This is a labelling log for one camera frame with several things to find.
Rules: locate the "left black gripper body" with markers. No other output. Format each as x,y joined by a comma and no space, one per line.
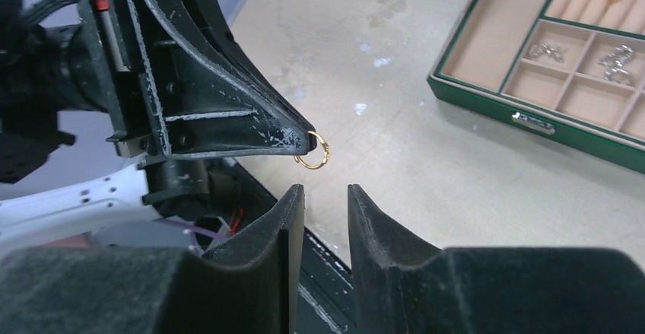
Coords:
111,34

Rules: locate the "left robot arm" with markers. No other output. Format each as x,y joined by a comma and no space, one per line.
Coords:
45,69

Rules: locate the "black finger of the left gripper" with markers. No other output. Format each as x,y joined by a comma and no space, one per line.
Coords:
204,96

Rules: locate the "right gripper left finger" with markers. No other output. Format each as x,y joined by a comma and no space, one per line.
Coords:
247,284

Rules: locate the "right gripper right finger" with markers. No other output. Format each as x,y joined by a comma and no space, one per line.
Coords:
403,284

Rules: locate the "green jewelry box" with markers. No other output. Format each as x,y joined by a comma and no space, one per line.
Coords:
544,64

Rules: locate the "silver earring cluster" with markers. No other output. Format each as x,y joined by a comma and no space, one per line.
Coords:
615,62

